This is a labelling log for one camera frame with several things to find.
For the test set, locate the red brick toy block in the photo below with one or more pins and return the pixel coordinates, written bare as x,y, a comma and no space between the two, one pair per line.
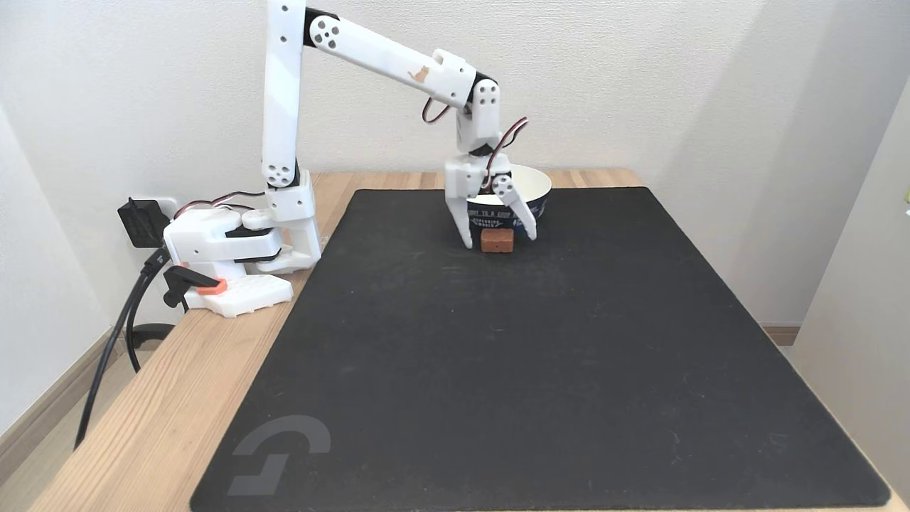
497,240

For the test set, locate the black printed paper bowl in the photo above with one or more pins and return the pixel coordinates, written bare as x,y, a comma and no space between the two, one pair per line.
537,192

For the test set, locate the black desk mat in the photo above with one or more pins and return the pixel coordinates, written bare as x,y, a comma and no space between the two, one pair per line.
533,370

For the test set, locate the orange black table clamp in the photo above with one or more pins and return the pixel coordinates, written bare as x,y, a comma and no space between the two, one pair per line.
188,279

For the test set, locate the black power adapter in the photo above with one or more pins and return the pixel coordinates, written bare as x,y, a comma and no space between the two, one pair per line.
141,222

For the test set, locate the white wall outlet plate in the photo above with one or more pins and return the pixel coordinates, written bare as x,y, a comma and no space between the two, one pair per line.
169,206

